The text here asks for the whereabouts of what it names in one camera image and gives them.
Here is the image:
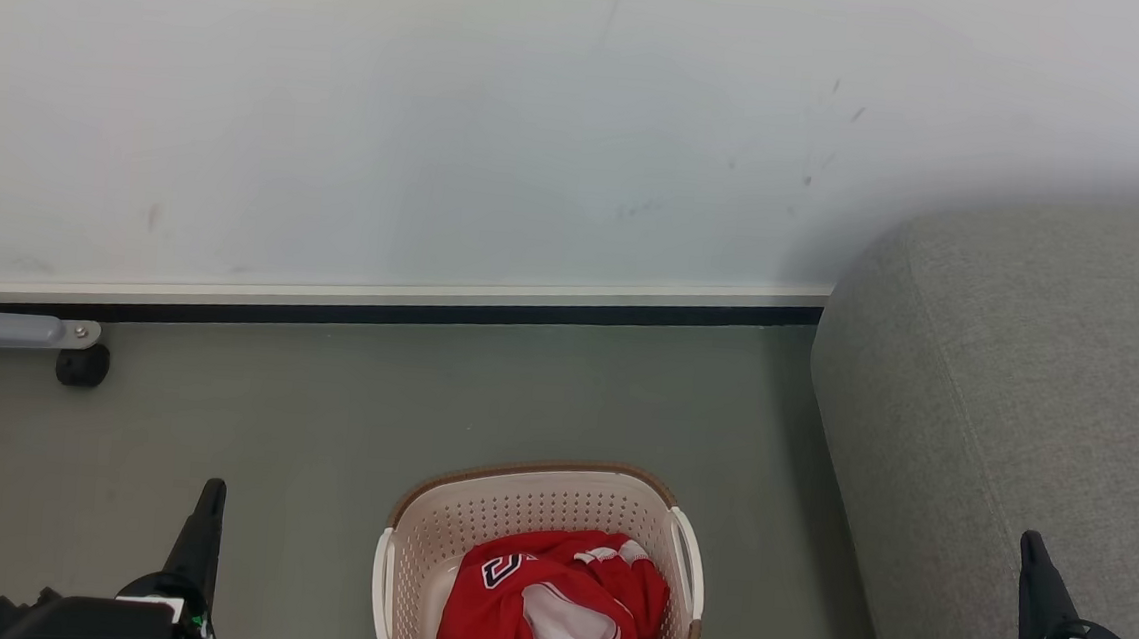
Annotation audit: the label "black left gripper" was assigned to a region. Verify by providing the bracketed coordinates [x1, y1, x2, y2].
[0, 463, 228, 639]

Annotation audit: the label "red numbered sports jersey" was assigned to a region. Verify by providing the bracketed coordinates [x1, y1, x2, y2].
[436, 539, 659, 639]

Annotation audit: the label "red white-trimmed sports shorts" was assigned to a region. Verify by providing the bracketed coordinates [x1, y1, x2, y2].
[548, 527, 676, 639]

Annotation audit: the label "grey fabric sofa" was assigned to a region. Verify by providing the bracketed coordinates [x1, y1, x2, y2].
[791, 172, 1139, 639]

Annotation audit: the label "black caster wheel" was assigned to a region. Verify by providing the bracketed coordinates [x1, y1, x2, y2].
[55, 341, 113, 391]

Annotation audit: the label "white and black baseboard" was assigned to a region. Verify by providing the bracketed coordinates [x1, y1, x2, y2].
[0, 229, 833, 374]

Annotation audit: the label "cream perforated laundry basket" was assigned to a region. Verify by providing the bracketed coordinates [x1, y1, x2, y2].
[368, 447, 714, 639]

